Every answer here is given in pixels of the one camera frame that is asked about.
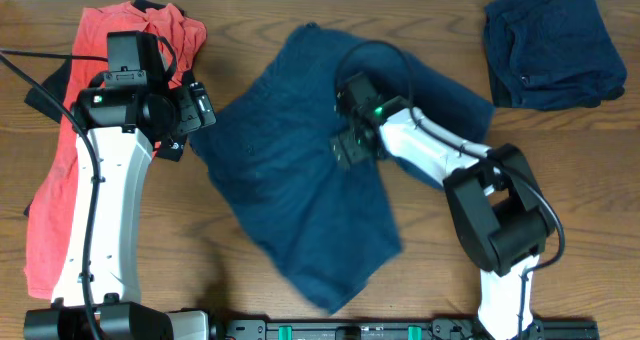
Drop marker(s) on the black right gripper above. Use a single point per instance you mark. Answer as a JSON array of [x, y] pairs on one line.
[[354, 152]]

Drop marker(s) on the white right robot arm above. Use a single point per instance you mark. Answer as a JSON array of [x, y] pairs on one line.
[[501, 218]]

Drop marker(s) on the red t-shirt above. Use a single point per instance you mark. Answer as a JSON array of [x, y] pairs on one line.
[[52, 208]]

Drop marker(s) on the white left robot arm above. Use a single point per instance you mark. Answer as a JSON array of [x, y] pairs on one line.
[[98, 294]]

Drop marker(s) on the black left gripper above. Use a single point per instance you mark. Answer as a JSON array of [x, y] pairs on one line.
[[192, 120]]

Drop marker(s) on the navy blue shorts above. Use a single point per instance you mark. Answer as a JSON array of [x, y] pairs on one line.
[[326, 229]]

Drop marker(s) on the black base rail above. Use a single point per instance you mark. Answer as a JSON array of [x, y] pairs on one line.
[[435, 329]]

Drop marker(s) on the folded navy garment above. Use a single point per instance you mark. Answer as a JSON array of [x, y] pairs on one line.
[[550, 55]]

